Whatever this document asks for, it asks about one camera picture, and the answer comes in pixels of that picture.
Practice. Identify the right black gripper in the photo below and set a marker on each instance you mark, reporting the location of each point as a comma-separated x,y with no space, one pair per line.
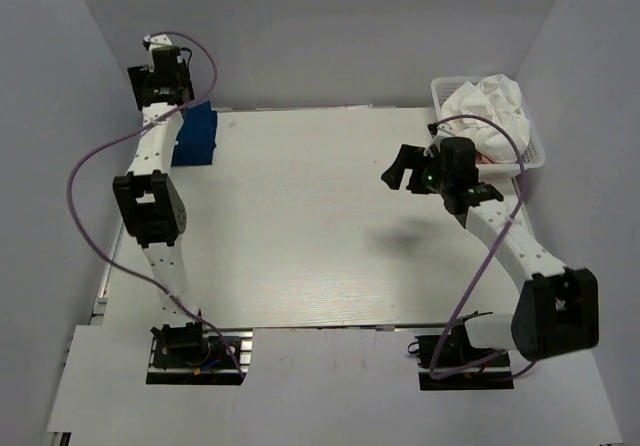
414,158

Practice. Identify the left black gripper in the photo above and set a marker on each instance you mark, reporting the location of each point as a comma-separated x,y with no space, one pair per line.
143,78

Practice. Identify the blue t shirt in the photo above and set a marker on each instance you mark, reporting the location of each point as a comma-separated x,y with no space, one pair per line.
196,140

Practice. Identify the pink t shirt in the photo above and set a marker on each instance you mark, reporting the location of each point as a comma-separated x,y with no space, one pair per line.
485,160

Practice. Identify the white t shirt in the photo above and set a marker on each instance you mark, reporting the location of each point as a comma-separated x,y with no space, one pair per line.
498,99

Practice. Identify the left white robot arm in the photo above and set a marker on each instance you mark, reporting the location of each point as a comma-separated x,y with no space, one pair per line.
150,205

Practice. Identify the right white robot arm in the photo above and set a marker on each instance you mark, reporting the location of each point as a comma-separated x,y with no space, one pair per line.
557,311

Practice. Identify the white plastic basket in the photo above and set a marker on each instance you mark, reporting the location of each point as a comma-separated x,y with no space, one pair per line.
533,157

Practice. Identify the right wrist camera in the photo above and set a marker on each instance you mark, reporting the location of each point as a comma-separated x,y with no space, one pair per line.
438,133

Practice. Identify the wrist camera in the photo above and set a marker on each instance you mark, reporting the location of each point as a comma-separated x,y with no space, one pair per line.
154,42
438,133

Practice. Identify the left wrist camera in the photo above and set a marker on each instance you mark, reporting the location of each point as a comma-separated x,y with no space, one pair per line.
154,42

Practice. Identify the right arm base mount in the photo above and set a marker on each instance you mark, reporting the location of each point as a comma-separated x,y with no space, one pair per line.
489,375

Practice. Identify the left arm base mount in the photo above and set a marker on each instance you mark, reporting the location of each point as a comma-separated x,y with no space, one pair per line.
195,355

